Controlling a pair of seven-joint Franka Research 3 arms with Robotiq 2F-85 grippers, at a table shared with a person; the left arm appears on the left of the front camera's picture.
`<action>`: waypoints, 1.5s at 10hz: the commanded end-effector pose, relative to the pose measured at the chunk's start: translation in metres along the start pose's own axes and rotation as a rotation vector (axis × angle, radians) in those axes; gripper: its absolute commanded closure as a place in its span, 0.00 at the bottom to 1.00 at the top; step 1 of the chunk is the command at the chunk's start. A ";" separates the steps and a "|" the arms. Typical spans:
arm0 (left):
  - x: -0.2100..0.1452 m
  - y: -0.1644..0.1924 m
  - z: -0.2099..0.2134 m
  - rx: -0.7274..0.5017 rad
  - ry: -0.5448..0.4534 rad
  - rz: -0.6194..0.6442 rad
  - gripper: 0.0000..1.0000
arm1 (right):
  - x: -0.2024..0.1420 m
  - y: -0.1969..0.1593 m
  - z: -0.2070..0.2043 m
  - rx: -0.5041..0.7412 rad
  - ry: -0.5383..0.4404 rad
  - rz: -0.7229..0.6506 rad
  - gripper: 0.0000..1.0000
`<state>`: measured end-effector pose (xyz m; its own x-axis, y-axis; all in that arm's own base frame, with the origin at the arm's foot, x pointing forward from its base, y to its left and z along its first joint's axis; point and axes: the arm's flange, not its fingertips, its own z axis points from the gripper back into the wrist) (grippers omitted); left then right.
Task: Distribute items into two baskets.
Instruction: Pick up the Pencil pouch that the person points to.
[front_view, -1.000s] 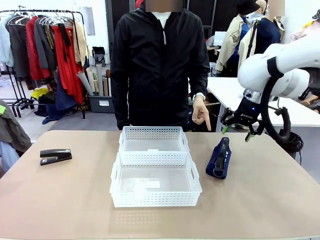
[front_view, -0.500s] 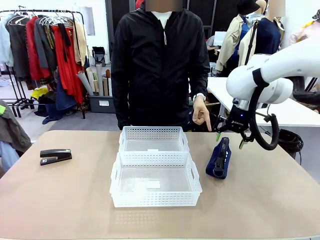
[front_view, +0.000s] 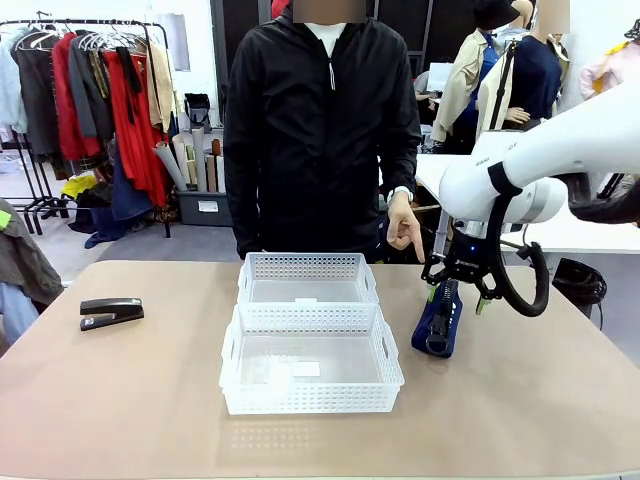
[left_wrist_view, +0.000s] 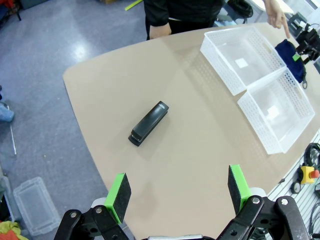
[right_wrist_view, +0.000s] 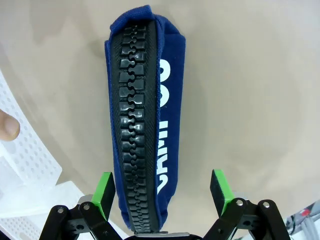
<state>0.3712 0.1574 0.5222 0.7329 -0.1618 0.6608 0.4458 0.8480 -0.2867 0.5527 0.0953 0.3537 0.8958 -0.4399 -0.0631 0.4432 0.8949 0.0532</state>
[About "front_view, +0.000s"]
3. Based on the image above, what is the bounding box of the grey hanging coat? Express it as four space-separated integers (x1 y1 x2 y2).
67 33 116 140

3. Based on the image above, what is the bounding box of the person's left hand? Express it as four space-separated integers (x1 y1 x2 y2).
385 189 428 265

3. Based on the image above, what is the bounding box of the black stapler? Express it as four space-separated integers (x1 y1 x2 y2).
79 297 146 333

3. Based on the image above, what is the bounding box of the brown paper roll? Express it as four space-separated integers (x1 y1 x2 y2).
205 138 226 194

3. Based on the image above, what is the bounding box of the navy zipper pouch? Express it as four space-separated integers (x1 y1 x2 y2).
410 278 464 359

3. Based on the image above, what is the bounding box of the silver wristwatch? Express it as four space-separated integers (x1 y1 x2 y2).
386 185 416 206

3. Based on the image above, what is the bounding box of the white perforated plastic basket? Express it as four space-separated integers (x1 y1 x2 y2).
236 251 381 307
218 301 406 417

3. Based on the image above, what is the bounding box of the grey jacket with green tag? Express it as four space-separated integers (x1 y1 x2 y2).
0 198 65 307

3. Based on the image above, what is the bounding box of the white background table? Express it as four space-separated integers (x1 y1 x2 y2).
413 153 640 257

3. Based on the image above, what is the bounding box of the red hanging jacket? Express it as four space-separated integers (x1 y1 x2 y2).
50 31 104 162

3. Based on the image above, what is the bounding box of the long red hanging dress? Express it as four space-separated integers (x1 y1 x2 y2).
102 48 171 209

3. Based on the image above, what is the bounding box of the pink garment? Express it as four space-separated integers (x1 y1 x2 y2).
578 40 640 101

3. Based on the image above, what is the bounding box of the person in black jacket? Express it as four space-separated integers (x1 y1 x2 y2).
222 0 422 262

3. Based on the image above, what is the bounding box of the black hanging scarf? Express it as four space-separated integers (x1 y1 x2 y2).
115 46 145 126

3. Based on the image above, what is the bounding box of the mannequin with beige trench coat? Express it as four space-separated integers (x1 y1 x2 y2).
430 0 524 154

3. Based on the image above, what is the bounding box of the black bag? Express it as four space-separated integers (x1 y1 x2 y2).
183 92 213 135

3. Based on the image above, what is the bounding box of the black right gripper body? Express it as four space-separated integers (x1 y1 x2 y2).
439 227 495 282

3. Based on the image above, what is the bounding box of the yellow crumpled cloth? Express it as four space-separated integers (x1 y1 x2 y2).
60 173 97 200

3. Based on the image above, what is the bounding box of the light blue cloth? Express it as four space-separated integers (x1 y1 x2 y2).
0 281 40 347

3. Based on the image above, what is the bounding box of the mannequin with navy top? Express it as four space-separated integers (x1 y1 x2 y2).
502 0 572 132

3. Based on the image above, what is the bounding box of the beige paper roll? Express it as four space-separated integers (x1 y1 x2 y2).
189 125 209 193

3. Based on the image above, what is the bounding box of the black metal clothes rack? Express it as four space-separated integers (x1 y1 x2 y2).
0 18 174 240

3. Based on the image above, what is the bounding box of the black corrugated cable conduit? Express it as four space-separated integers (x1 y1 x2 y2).
483 162 640 318

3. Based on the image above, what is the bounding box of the person's right forearm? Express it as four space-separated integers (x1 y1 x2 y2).
223 164 264 260

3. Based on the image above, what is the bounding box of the navy blue cloth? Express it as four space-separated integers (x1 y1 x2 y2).
83 144 155 250

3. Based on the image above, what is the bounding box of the grey paper roll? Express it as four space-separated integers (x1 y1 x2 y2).
151 140 188 193

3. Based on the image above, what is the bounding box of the grey storage bin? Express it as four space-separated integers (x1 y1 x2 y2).
174 188 234 228

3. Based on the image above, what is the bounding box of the grey wall poster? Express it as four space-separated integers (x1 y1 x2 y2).
163 11 192 73

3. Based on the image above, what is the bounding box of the beige hanging garment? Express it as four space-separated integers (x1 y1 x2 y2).
143 40 177 135

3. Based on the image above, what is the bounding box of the dark grey hanging garment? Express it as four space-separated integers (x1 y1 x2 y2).
10 33 64 159

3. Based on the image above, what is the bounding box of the person's left forearm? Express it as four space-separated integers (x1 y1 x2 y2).
379 124 422 199

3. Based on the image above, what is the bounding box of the light blue hanging garment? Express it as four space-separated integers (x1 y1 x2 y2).
0 28 29 135

